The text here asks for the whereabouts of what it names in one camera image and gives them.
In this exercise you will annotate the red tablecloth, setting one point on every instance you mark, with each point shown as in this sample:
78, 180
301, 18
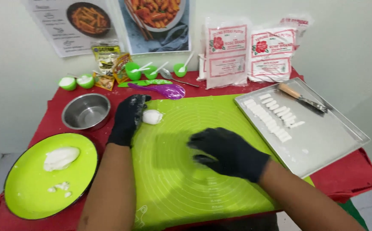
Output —
49, 122

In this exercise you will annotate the person's right hand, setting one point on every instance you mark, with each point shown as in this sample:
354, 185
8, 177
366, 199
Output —
234, 157

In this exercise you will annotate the purple plastic spatula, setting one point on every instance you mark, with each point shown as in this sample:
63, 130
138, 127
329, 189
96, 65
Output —
170, 91

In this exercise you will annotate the rectangular metal baking tray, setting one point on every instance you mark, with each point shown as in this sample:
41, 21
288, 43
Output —
320, 141

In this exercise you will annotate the food photo poster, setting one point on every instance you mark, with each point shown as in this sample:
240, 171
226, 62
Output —
160, 35

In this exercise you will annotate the green cloth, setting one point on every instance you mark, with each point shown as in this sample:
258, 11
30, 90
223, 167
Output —
355, 215

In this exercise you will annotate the metal spoon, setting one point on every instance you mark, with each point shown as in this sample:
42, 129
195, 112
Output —
166, 74

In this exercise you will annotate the large white dough lump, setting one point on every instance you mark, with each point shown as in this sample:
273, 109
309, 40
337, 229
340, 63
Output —
61, 157

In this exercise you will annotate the small green cup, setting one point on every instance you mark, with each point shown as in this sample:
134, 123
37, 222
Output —
85, 81
133, 73
67, 84
150, 74
179, 72

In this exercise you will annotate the small white dough scrap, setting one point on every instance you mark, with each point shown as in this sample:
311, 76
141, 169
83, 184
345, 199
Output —
68, 194
62, 185
51, 189

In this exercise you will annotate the white plastic spoon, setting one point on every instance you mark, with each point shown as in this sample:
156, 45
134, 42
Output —
186, 61
160, 68
142, 68

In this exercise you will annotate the stainless steel bowl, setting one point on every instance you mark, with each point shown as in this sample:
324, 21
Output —
86, 112

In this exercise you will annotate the rows of cut dough pieces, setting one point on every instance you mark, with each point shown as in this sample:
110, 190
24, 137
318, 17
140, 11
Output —
269, 118

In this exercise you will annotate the person's left hand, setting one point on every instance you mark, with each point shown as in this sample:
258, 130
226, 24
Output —
125, 122

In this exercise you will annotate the recipe poster with text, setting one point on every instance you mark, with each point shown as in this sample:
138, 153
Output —
54, 29

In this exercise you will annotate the green silicone baking mat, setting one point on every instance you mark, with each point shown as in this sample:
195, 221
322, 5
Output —
179, 186

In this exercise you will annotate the yellow green seasoning sachet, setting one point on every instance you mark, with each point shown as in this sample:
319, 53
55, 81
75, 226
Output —
106, 59

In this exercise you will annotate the round green plate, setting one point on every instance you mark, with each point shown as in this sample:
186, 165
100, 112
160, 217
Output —
32, 192

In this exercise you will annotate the large white flour packet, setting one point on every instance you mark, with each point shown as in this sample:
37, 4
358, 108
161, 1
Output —
201, 69
226, 64
296, 24
270, 61

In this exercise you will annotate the green plastic knife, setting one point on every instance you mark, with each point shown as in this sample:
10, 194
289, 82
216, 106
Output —
144, 83

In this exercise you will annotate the yellow brown seasoning sachet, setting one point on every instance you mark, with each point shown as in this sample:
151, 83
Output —
104, 81

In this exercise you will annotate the orange seasoning sachet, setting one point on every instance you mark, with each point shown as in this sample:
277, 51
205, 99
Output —
121, 69

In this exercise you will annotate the person's left fingers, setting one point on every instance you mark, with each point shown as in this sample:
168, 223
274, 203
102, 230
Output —
139, 104

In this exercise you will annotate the white dough ball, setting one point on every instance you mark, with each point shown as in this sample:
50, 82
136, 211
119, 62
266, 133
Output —
152, 117

